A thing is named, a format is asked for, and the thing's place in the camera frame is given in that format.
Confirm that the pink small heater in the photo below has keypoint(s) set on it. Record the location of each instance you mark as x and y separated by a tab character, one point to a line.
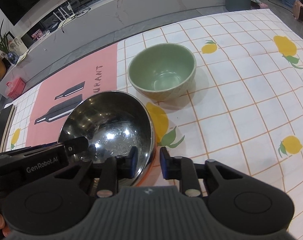
298	11

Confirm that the blue vase with plant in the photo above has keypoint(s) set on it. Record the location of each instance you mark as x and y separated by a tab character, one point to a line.
4	47

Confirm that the green ceramic bowl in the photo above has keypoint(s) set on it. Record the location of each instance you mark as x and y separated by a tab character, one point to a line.
163	72

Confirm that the pink storage box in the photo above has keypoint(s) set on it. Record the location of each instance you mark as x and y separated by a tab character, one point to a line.
15	88

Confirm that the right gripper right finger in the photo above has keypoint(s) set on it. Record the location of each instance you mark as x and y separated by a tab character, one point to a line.
182	169

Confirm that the pink restaurant placemat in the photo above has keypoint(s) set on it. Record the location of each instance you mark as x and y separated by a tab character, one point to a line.
59	94

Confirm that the checked lemon tablecloth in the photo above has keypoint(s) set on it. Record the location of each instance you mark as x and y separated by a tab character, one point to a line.
245	108

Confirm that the white router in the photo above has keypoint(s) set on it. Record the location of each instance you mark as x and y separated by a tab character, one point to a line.
64	11

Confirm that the orange steel bowl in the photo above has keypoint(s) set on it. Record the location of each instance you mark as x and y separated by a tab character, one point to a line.
113	122

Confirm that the black notebook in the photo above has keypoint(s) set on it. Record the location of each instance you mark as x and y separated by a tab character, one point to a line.
6	116

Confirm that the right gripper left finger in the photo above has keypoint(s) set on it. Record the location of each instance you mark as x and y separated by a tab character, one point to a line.
115	169

